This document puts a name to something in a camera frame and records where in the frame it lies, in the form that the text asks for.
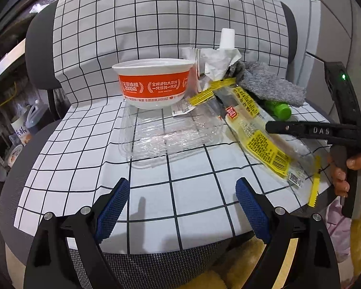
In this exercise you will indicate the clear plastic food container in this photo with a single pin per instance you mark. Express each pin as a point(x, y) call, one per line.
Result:
point(168, 134)

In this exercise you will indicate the grey office chair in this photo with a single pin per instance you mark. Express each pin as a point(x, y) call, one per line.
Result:
point(37, 36)

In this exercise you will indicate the bin with pink liner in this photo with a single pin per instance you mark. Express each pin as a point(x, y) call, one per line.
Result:
point(337, 231)

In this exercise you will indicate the white plastic jug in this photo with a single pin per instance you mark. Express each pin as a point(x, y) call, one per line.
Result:
point(34, 117)

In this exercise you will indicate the crumpled white paper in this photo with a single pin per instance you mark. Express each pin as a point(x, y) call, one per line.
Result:
point(218, 63)

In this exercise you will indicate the long yellow snack wrapper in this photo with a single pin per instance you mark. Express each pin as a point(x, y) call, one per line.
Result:
point(263, 144)

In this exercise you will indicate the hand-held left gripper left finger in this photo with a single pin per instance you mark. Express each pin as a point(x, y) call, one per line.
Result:
point(112, 210)

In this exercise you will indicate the translucent plastic piece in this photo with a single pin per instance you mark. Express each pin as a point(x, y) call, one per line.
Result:
point(189, 55)

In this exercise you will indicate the orange and white paper bowl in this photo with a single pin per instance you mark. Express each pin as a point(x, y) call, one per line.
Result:
point(153, 79)

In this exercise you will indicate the green bottle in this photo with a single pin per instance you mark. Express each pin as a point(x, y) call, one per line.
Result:
point(278, 109)

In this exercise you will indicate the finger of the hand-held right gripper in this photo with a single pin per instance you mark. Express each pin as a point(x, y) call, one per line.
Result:
point(297, 129)

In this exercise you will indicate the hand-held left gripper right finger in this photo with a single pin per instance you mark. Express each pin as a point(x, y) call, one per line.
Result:
point(252, 210)

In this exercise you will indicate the small yellow-edged wrapper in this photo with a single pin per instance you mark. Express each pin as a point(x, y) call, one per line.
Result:
point(200, 97)

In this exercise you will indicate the white checkered cloth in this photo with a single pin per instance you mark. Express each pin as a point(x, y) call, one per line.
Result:
point(168, 21)

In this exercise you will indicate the grey cloth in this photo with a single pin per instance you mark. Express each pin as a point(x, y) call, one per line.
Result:
point(267, 84)

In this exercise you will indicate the white printed cup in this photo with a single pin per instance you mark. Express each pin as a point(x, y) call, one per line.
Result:
point(21, 132)

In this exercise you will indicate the grey refrigerator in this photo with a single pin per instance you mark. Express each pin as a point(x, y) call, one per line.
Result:
point(334, 21)

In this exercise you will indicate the person's right hand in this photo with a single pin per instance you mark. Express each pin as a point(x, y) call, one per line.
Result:
point(338, 180)

